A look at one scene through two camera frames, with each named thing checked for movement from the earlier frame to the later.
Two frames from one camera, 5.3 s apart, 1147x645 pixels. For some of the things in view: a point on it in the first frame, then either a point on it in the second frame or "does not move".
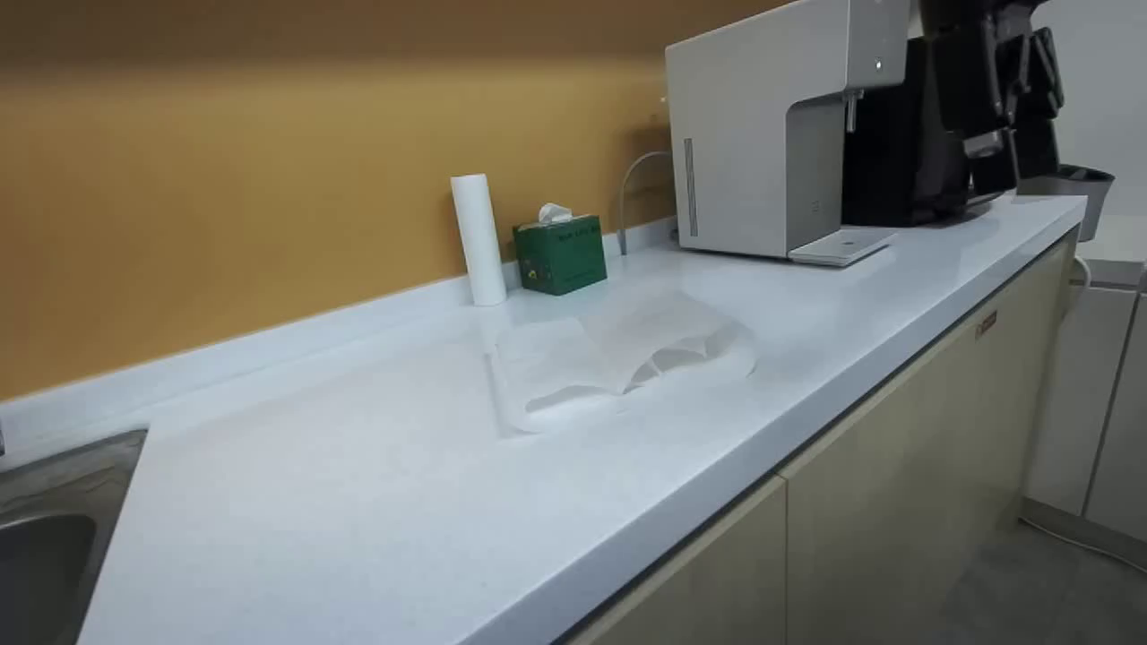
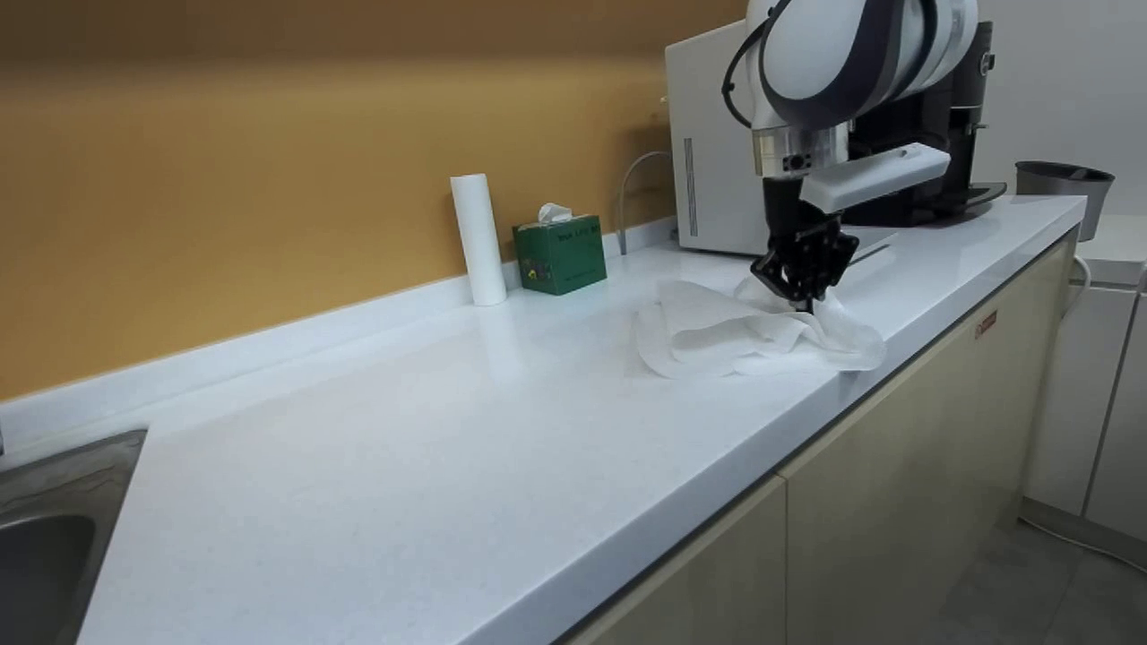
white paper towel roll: [477, 239] does not move
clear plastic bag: [587, 356] to [740, 331]
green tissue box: [561, 255] does not move
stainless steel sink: [56, 517] does not move
